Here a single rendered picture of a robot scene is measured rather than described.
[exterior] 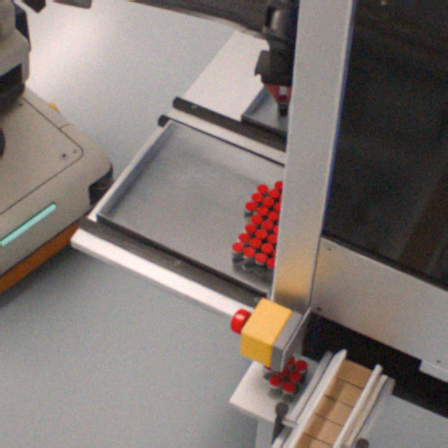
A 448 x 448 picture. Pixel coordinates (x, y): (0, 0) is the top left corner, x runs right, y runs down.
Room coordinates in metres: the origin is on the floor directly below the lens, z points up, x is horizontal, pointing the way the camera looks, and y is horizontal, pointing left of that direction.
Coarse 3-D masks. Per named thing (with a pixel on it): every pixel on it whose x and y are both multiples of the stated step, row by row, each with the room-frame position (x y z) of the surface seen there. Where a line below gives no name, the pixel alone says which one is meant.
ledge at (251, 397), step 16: (256, 368) 0.88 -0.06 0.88; (240, 384) 0.85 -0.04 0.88; (256, 384) 0.85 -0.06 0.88; (304, 384) 0.85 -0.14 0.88; (240, 400) 0.82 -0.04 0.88; (256, 400) 0.82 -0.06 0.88; (272, 400) 0.82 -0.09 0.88; (256, 416) 0.79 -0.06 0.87; (272, 416) 0.79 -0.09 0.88; (288, 416) 0.79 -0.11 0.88
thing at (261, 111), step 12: (264, 96) 1.50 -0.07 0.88; (252, 108) 1.45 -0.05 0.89; (264, 108) 1.46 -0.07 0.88; (276, 108) 1.46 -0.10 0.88; (288, 108) 1.47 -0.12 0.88; (252, 120) 1.40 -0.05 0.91; (264, 120) 1.43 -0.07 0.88; (276, 120) 1.43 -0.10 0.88; (288, 120) 1.43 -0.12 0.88; (276, 132) 1.38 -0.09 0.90
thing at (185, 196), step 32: (160, 160) 1.32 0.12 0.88; (192, 160) 1.32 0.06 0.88; (224, 160) 1.32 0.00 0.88; (256, 160) 1.30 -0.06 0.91; (128, 192) 1.24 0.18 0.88; (160, 192) 1.24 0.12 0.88; (192, 192) 1.24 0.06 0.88; (224, 192) 1.25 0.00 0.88; (128, 224) 1.17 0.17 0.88; (160, 224) 1.17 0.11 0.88; (192, 224) 1.17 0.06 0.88; (224, 224) 1.17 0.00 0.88; (192, 256) 1.08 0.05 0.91; (224, 256) 1.10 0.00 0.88; (256, 288) 1.02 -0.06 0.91
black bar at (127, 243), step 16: (80, 224) 1.15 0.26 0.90; (96, 224) 1.15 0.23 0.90; (112, 240) 1.12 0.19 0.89; (128, 240) 1.12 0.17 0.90; (144, 256) 1.09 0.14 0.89; (160, 256) 1.08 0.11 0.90; (176, 272) 1.06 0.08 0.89; (192, 272) 1.05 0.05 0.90; (224, 288) 1.02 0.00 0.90; (240, 288) 1.02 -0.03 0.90; (256, 304) 0.99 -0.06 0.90
